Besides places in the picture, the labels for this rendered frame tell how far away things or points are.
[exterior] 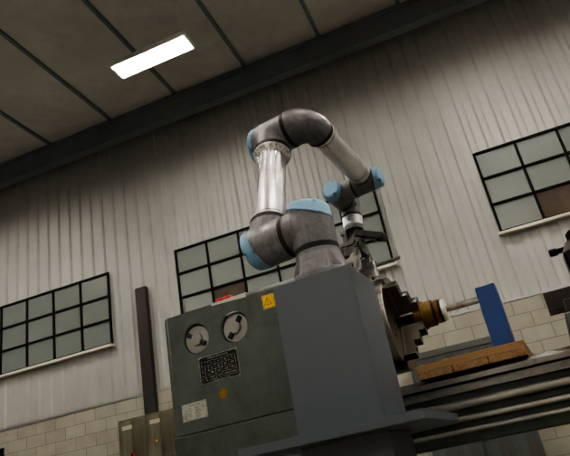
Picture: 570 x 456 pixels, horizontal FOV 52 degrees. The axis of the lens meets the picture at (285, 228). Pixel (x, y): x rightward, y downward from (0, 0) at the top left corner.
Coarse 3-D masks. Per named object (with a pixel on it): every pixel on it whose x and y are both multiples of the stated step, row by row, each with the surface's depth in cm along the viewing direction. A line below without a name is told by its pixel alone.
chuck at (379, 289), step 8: (376, 280) 192; (384, 280) 191; (376, 288) 185; (384, 296) 184; (384, 304) 180; (384, 312) 178; (392, 312) 186; (384, 320) 178; (392, 320) 183; (392, 328) 179; (392, 336) 177; (400, 336) 186; (392, 344) 177; (400, 344) 182; (392, 352) 178; (400, 352) 179; (400, 360) 179; (416, 360) 195; (400, 368) 183; (408, 368) 183
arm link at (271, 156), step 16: (256, 128) 184; (272, 128) 179; (256, 144) 180; (272, 144) 177; (288, 144) 180; (256, 160) 182; (272, 160) 174; (288, 160) 182; (272, 176) 170; (272, 192) 166; (256, 208) 165; (272, 208) 162; (256, 224) 158; (272, 224) 154; (240, 240) 159; (256, 240) 155; (272, 240) 152; (256, 256) 155; (272, 256) 154; (288, 256) 153
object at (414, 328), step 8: (400, 328) 187; (408, 328) 186; (416, 328) 184; (424, 328) 183; (408, 336) 184; (416, 336) 183; (408, 344) 182; (416, 344) 184; (408, 352) 181; (416, 352) 180; (408, 360) 183
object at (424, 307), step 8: (424, 304) 186; (432, 304) 185; (416, 312) 187; (424, 312) 185; (432, 312) 184; (440, 312) 183; (416, 320) 186; (424, 320) 185; (432, 320) 184; (440, 320) 184
